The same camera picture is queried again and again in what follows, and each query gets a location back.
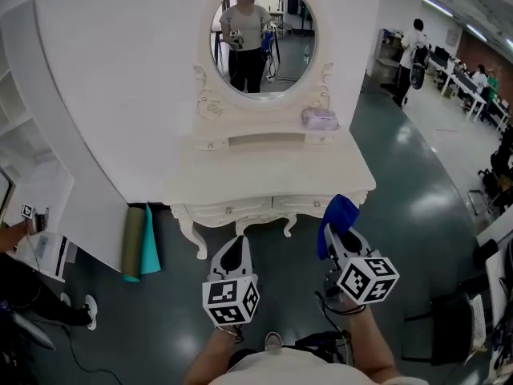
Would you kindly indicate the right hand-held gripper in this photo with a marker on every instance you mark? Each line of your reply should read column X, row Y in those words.
column 366, row 281

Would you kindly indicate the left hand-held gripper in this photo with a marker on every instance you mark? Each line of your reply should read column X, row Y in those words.
column 230, row 295

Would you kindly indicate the blue cloth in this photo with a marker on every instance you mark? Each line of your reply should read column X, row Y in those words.
column 338, row 213

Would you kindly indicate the round white-framed vanity mirror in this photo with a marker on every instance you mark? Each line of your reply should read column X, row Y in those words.
column 262, row 38

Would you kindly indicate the person's left forearm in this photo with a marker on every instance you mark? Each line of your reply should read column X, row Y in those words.
column 210, row 355

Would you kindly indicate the another person's forearm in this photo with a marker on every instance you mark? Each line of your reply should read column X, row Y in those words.
column 11, row 237

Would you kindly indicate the person's right forearm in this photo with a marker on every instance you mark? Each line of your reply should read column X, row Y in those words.
column 370, row 343

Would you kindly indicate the white ornate vanity table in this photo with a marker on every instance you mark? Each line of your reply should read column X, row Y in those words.
column 268, row 167

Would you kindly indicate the person's light shoe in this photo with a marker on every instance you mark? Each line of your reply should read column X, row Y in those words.
column 273, row 341

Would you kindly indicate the black waist device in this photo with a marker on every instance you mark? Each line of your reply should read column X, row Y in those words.
column 320, row 341

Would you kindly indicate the black office chair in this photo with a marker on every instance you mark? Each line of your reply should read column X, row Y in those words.
column 445, row 327

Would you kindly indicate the teal rolled mat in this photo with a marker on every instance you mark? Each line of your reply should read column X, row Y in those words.
column 150, row 247

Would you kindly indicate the person's beige shirt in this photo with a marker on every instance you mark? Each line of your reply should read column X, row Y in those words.
column 304, row 371

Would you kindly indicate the olive rolled mat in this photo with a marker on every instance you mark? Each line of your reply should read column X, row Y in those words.
column 132, row 243

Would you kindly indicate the pale purple tissue packet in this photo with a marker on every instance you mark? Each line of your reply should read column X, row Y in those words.
column 320, row 118

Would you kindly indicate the black chairs cluster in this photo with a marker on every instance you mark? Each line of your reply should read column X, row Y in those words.
column 501, row 171

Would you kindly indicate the white box appliance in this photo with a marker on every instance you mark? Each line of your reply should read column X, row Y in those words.
column 48, row 253

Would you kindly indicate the black wheeled device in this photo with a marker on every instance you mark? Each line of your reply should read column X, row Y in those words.
column 418, row 70

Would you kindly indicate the row of white desks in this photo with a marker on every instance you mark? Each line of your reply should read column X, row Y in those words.
column 465, row 84

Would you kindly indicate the grey cabinet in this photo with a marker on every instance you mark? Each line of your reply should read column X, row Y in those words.
column 384, row 58

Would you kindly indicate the white shelf unit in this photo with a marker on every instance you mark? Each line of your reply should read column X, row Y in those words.
column 24, row 126

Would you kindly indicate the long ceiling light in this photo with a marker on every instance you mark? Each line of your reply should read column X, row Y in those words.
column 476, row 32
column 437, row 5

